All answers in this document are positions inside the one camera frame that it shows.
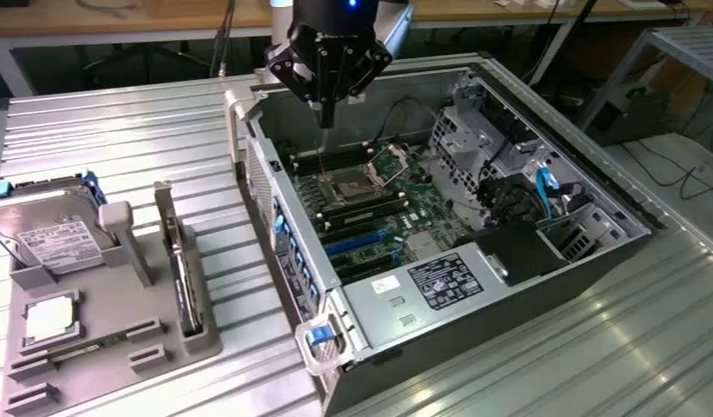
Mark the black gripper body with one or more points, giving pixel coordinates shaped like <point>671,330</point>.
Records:
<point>335,26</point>

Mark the graphics card with fan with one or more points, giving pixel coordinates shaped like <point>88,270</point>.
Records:
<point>184,278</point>

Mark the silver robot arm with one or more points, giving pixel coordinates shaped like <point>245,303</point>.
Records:
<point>398,30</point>

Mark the black expansion slot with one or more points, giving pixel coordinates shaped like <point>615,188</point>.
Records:
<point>362,265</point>

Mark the metal socket cover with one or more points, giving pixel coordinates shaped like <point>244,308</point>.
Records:
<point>392,150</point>

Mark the thin metal locking lever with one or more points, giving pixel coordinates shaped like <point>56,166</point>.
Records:
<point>321,167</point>

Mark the wooden desk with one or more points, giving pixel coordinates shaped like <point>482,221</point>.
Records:
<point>159,24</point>

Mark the silver perforated drive cage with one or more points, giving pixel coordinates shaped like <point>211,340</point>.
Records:
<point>466,143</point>

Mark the CPU socket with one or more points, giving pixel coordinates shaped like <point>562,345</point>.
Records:
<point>352,189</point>

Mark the green motherboard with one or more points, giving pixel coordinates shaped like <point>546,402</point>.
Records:
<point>424,204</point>

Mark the installed RAM stick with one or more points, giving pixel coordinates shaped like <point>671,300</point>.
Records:
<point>362,213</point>

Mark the silver chipset heat sink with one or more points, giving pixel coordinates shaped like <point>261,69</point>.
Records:
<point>424,244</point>

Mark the blue disk caddy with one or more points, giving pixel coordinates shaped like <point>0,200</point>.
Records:
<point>95,187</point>

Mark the black box device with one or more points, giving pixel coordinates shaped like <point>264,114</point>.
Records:
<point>639,113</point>

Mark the black plastic shroud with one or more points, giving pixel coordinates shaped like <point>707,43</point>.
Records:
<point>518,252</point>

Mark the small white sticker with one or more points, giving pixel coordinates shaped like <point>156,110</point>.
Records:
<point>386,286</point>

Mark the black power supply label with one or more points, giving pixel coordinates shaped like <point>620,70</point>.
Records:
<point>446,282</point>

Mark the silver disk bay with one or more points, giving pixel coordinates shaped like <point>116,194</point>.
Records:
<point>587,230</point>

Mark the grey power supply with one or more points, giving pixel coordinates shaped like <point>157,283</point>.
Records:
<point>390,313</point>

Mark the silver hard disk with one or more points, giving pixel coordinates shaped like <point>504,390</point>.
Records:
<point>48,234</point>

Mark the grey metal shelf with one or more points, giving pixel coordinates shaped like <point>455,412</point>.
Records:
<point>696,48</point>

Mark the blue case latch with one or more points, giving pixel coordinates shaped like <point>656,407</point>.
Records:
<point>319,336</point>

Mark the open PC case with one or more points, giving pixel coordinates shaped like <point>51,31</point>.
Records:
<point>448,360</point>

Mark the silver CPU chip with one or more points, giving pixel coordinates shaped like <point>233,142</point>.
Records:
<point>49,319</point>

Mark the grey parts rack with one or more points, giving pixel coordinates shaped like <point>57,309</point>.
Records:
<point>100,347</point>

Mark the green loose RAM stick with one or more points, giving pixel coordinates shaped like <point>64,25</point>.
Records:
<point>83,347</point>

